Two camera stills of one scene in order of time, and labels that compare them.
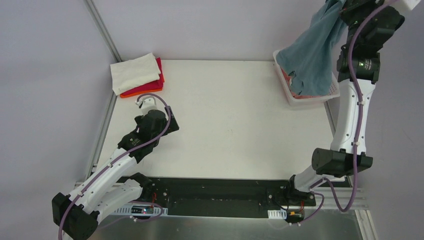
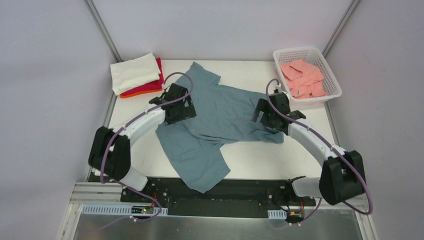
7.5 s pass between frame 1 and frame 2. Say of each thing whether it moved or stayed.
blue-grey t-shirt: moved
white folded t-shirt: stayed
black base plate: stayed
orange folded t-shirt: stayed
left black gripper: moved
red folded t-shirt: stayed
